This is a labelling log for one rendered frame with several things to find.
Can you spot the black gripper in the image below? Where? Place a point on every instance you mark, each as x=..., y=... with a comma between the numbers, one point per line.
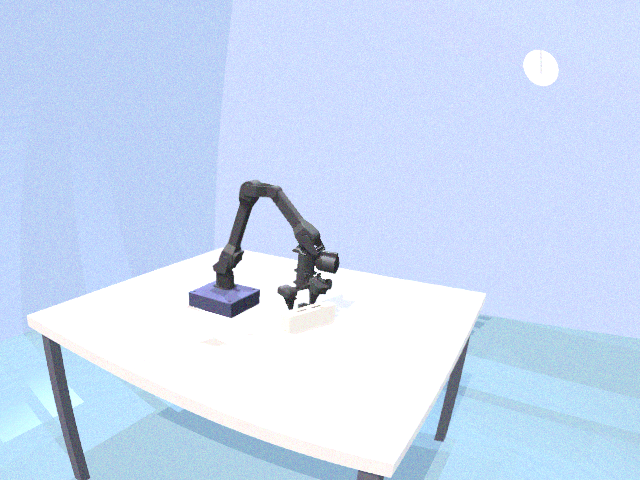
x=289, y=293

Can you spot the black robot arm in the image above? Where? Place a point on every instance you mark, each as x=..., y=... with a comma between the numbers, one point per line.
x=305, y=233

